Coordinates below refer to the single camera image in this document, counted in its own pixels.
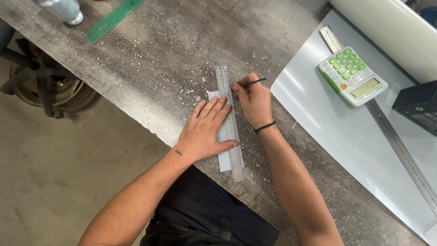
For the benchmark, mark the small grey sheet strip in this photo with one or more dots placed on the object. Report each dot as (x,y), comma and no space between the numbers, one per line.
(223,160)

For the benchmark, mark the green and white calculator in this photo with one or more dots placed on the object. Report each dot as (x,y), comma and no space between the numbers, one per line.
(351,77)

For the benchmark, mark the person's right fingers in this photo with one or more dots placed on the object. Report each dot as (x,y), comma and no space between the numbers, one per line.
(243,86)

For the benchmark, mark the long steel ruler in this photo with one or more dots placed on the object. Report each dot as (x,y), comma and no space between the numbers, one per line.
(396,141)

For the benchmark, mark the white film roll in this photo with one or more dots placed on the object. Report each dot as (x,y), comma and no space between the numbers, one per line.
(389,30)

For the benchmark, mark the person's left hand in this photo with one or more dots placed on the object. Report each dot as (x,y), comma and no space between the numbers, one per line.
(205,133)

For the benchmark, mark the black metal stand with wheel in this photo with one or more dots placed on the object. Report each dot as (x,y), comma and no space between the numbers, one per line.
(41,82)

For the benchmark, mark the person's right hand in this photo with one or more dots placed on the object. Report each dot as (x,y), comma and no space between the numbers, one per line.
(254,102)

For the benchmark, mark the black box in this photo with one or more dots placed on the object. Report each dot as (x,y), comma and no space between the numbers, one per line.
(418,107)

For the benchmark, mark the green plastic ruler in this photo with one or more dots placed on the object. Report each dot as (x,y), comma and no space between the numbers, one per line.
(111,19)

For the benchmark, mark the black wristband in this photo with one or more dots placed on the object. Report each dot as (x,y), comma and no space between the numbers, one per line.
(264,126)

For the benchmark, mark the person's dark clothing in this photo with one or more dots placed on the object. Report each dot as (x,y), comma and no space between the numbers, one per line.
(211,215)

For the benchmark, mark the clear plastic bottle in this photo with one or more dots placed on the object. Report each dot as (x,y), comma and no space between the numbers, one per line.
(63,10)

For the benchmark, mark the thin black scriber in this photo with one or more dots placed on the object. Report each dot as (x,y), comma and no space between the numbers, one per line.
(254,82)

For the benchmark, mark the short steel ruler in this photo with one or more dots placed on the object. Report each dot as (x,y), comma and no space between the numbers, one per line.
(229,126)

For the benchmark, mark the large grey metal sheet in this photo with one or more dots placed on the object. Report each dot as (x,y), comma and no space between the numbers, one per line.
(341,136)

